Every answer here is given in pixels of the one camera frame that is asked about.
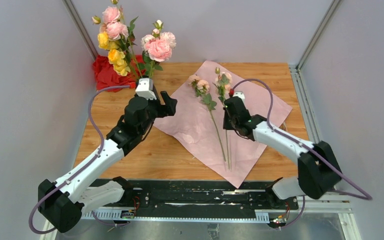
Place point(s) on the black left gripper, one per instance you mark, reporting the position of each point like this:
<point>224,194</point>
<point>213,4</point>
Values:
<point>167,109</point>

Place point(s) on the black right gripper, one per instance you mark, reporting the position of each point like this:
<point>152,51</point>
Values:
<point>230,127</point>

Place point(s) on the peach rose stem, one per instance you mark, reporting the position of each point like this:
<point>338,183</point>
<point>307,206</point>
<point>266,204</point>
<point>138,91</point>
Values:
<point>97,21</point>
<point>201,90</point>
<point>223,83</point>

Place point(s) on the cream ribbon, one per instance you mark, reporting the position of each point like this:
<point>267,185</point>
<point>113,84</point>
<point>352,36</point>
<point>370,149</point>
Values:
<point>284,127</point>

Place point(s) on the yellow rose bunch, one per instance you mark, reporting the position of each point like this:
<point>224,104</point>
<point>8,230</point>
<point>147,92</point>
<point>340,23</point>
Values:
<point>118,53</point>

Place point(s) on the pink rose stem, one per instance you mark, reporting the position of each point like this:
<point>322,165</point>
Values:
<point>157,47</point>
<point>117,27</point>

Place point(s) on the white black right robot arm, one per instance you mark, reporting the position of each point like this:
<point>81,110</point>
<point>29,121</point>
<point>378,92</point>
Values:
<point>317,167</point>

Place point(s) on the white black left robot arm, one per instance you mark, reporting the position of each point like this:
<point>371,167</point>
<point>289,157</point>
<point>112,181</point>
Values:
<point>64,201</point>

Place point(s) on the red crumpled cloth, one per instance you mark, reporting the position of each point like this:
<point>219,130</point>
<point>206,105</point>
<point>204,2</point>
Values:
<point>105,75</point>

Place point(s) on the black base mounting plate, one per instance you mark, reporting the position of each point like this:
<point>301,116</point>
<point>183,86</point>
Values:
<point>202,200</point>

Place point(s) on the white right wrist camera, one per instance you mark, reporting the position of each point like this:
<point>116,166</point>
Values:
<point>234,93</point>

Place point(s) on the aluminium frame rail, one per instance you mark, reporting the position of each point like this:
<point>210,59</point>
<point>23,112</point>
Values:
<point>328,204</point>

